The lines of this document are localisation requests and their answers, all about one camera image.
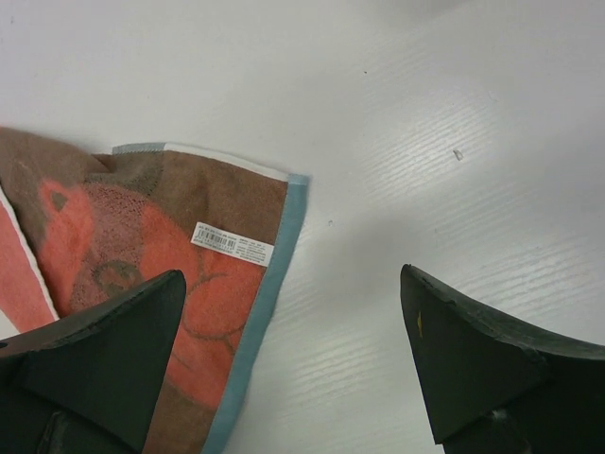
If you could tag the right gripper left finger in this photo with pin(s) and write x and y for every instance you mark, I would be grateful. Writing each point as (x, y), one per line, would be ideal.
(89, 383)

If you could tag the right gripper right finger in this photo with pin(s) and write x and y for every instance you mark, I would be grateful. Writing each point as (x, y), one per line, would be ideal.
(492, 383)

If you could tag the brown orange towel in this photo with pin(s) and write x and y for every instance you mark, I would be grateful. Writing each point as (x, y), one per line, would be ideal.
(78, 228)

